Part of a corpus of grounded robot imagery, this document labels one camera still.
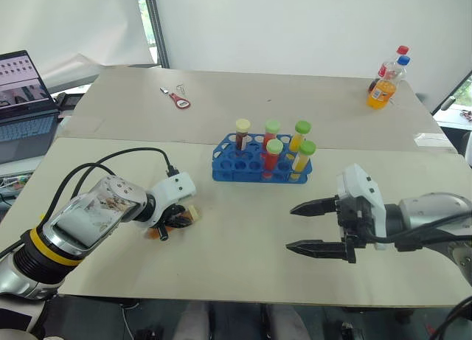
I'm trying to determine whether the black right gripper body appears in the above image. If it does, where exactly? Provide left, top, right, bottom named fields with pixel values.
left=334, top=194, right=378, bottom=264

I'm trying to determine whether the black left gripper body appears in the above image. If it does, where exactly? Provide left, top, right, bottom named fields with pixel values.
left=156, top=204, right=186, bottom=243

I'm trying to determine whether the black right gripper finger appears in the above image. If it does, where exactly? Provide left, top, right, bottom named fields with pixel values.
left=285, top=238, right=350, bottom=262
left=289, top=194, right=340, bottom=218

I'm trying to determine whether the cream-capped orange test tube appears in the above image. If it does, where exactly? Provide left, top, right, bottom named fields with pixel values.
left=145, top=204, right=203, bottom=242

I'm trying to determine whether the green-capped yellow test tube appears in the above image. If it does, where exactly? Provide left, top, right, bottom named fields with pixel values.
left=289, top=139, right=318, bottom=180
left=288, top=119, right=313, bottom=153

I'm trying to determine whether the green-capped red test tube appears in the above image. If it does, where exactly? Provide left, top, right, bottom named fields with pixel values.
left=262, top=138, right=285, bottom=181
left=262, top=119, right=282, bottom=148

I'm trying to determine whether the blue test tube rack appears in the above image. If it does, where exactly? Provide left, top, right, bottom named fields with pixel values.
left=211, top=132, right=313, bottom=185

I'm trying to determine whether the cream-capped dark red test tube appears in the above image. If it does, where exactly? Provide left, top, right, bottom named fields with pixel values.
left=235, top=118, right=252, bottom=152

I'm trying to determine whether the blue-capped orange soda bottle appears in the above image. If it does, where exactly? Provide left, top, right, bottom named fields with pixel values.
left=365, top=55, right=412, bottom=110

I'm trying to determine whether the red-capped cola bottle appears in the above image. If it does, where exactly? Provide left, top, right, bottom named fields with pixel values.
left=368, top=45, right=411, bottom=94

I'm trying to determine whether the black box beside laptop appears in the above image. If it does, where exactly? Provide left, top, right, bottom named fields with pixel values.
left=54, top=91, right=86, bottom=117

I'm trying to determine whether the open laptop computer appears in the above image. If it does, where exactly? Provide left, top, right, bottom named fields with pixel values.
left=0, top=49, right=60, bottom=165

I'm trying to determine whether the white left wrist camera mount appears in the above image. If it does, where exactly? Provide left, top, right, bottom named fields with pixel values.
left=133, top=172, right=197, bottom=231

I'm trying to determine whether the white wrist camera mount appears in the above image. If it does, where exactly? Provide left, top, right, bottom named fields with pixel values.
left=335, top=163, right=389, bottom=251
left=133, top=172, right=197, bottom=231

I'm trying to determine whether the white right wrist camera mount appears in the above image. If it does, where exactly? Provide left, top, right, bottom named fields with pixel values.
left=335, top=163, right=389, bottom=251

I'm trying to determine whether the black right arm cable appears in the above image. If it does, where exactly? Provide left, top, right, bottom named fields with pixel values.
left=363, top=209, right=472, bottom=253

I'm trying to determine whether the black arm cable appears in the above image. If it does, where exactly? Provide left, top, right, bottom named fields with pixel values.
left=39, top=147, right=181, bottom=223
left=363, top=209, right=472, bottom=253

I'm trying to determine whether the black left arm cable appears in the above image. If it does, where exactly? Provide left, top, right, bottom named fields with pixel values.
left=39, top=147, right=181, bottom=223

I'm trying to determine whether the red keychain tool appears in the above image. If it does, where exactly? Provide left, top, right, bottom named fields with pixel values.
left=168, top=92, right=192, bottom=111

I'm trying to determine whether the dark window frame post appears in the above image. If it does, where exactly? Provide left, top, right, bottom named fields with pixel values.
left=142, top=0, right=171, bottom=69

